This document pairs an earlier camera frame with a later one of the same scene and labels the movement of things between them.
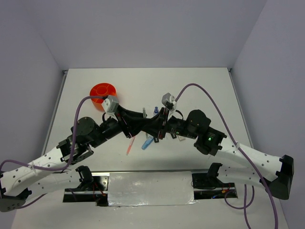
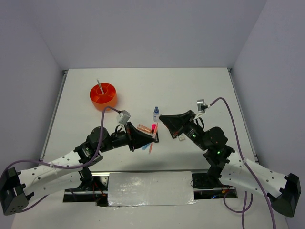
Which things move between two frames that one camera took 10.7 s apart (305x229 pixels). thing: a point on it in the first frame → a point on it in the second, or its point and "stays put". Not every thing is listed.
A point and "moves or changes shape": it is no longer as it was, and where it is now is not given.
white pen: x=144 y=114 → x=100 y=87
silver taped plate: x=150 y=188 stays put
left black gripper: x=135 y=121 → x=138 y=140
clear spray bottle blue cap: x=156 y=111 stays put
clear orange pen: x=130 y=146 moves or changes shape
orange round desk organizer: x=101 y=89 stays put
